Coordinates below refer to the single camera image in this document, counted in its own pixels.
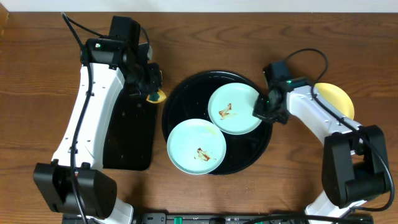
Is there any green and yellow sponge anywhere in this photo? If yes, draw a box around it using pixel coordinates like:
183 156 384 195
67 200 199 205
146 90 167 104

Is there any light blue plate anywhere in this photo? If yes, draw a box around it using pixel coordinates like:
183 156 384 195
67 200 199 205
167 119 226 175
208 83 262 135

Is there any yellow plate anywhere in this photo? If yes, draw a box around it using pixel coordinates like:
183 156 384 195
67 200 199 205
315 83 354 119

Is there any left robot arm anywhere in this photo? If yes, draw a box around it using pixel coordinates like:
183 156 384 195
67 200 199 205
33 39 162 223

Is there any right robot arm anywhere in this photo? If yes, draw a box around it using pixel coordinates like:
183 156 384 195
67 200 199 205
253 78 394 223

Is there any rectangular black tray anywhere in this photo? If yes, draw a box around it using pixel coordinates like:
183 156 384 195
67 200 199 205
103 95 158 171

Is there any black aluminium rail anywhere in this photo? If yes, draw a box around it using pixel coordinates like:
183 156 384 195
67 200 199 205
62 213 374 224

